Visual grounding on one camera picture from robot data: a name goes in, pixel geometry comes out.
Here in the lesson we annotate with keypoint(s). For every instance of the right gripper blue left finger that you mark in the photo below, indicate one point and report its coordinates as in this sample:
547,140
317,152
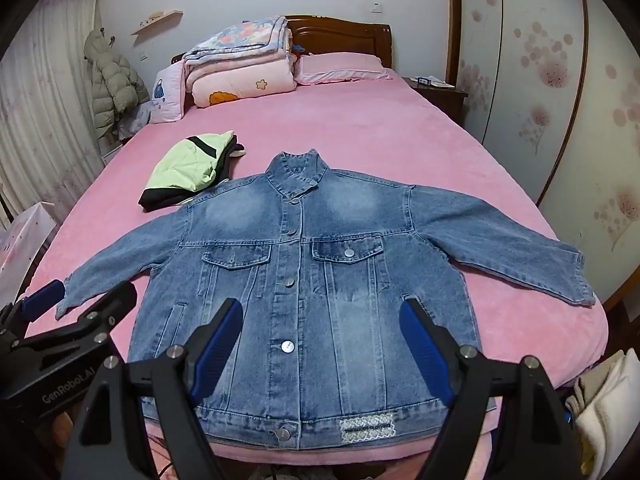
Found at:
209,349

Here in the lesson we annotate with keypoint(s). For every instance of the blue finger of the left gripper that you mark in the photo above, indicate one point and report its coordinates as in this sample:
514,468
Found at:
112,299
37,304

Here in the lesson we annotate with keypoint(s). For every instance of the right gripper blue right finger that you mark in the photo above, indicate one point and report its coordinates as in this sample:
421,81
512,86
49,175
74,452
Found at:
433,349

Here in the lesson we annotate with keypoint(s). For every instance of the blue denim jacket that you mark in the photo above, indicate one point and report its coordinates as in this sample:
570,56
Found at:
321,260

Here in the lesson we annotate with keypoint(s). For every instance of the white paper bag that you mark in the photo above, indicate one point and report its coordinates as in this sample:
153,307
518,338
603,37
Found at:
20,244

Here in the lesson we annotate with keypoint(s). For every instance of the white floral curtain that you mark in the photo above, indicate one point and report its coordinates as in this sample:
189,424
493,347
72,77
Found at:
49,152

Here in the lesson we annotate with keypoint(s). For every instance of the green and black folded garment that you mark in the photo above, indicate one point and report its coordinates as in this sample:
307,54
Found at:
191,166

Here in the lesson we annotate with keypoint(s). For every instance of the white cartoon cushion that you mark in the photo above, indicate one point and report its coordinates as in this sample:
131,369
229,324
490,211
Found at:
168,94

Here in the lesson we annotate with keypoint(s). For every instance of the olive puffer jacket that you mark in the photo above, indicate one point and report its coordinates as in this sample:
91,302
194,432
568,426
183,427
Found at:
116,88

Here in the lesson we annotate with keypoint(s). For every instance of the dark wooden nightstand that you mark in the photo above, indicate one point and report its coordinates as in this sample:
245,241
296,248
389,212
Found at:
449,100

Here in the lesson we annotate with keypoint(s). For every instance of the pink folded quilt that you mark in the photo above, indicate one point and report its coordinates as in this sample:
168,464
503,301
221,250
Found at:
248,82

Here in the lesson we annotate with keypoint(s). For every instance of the pink pillow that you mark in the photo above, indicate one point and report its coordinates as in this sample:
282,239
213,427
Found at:
331,68

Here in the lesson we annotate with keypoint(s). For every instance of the floral folded blanket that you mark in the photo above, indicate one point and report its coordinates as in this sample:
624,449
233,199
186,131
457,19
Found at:
267,39

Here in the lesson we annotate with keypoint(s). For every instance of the floral sliding wardrobe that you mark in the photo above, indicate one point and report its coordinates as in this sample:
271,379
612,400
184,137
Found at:
553,95

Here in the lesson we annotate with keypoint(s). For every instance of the wooden headboard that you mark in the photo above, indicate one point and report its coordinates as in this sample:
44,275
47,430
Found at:
314,34

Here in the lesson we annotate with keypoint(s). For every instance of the low wooden wall shelf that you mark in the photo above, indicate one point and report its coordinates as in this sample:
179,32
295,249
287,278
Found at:
154,20

